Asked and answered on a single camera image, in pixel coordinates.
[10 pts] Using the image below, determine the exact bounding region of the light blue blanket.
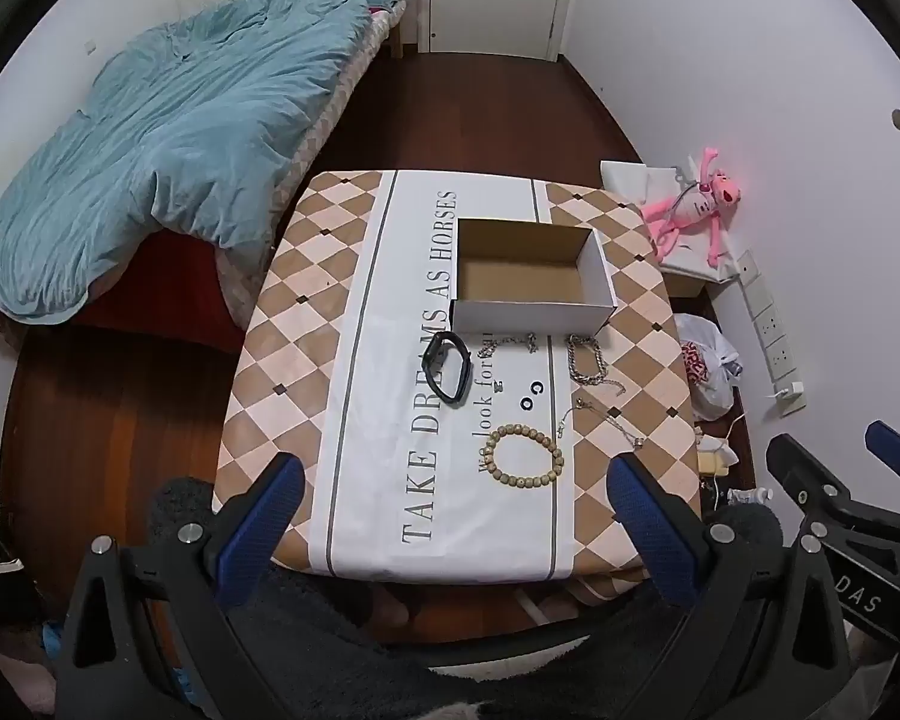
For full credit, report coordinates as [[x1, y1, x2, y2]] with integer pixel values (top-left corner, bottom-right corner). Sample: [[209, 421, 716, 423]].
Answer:
[[0, 0, 421, 327]]

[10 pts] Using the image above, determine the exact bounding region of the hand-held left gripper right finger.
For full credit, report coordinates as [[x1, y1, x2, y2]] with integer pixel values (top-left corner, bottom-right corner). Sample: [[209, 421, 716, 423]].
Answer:
[[606, 451, 852, 720]]

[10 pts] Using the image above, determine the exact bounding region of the pink plush toy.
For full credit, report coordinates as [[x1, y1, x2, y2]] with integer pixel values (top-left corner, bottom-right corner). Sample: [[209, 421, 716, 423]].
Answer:
[[640, 151, 745, 266]]

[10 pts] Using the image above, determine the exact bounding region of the thick silver chain bracelet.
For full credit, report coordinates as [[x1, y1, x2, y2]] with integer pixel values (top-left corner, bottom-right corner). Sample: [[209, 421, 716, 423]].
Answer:
[[566, 334, 628, 396]]

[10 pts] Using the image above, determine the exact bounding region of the cardboard box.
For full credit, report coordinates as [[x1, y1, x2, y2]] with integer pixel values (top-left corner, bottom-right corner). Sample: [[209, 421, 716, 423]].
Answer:
[[450, 217, 618, 337]]

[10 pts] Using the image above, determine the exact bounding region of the thin silver chain bracelet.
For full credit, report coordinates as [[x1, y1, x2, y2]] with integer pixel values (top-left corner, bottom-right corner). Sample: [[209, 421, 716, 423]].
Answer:
[[559, 397, 646, 449]]

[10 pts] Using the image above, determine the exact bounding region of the wooden bead bracelet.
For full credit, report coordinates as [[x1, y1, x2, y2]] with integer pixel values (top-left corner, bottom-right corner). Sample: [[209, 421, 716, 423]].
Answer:
[[488, 424, 566, 489]]

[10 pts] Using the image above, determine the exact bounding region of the white plastic bag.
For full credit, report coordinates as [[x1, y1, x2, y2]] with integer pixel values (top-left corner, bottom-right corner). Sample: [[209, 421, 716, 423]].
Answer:
[[673, 312, 743, 422]]

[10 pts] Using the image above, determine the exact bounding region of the person's dark fleece clothing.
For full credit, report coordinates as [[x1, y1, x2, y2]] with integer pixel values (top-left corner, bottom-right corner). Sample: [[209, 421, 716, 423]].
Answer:
[[146, 474, 796, 720]]

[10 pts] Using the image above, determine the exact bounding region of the white wall socket panel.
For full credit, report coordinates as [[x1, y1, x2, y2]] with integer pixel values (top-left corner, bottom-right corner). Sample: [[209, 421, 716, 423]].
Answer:
[[733, 250, 809, 415]]

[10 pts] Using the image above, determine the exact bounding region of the checkered printed tablecloth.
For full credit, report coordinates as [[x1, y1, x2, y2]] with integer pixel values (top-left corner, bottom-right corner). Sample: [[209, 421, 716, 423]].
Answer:
[[211, 169, 704, 587]]

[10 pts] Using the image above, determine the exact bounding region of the black smart band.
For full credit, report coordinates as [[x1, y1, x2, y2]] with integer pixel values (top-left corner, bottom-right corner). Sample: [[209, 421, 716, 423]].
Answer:
[[425, 331, 473, 407]]

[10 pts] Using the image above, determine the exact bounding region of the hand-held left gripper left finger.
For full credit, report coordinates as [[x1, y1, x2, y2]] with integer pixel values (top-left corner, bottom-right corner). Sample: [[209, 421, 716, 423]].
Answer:
[[49, 451, 306, 720]]

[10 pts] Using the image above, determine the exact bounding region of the silver pendant necklace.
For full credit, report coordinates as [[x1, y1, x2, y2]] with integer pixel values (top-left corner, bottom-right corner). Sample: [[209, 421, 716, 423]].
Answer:
[[477, 331, 542, 361]]

